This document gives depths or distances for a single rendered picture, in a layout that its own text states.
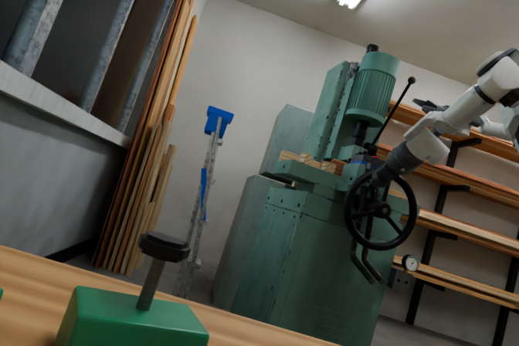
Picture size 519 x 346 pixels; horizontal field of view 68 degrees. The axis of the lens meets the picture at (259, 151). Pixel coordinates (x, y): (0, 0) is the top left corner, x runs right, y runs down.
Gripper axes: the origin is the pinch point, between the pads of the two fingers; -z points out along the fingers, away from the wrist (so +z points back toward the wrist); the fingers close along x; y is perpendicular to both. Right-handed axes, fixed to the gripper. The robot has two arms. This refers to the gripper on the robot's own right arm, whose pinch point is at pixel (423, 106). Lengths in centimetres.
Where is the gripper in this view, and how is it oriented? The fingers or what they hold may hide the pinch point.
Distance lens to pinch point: 195.2
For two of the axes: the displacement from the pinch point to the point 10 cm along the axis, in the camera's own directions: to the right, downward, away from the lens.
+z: 9.2, 3.3, 2.0
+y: -3.8, 8.4, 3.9
